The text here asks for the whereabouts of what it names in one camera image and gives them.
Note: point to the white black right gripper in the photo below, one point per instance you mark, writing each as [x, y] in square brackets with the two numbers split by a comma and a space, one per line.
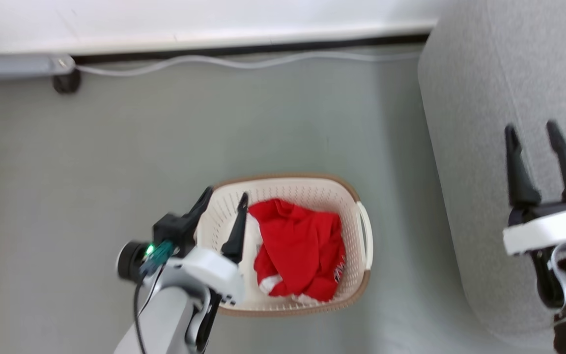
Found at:
[553, 228]

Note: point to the grey upholstered furniture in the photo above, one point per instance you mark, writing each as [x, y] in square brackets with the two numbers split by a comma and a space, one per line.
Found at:
[484, 73]

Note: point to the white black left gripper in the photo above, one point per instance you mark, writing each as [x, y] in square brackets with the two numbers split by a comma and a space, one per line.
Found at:
[212, 270]

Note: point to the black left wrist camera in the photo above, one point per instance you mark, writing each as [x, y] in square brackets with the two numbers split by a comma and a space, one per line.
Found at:
[129, 260]

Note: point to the red garment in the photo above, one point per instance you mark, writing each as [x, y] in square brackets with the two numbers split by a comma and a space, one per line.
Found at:
[297, 246]

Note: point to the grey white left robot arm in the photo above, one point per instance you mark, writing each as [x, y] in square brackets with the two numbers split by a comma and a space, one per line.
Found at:
[165, 324]

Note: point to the cream perforated laundry basket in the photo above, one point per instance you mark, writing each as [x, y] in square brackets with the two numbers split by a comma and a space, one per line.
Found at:
[302, 189]

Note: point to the black frame foot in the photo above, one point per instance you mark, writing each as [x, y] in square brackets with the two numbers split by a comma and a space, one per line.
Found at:
[66, 82]

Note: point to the grey metal frame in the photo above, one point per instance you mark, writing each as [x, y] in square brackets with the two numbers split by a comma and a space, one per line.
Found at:
[13, 66]

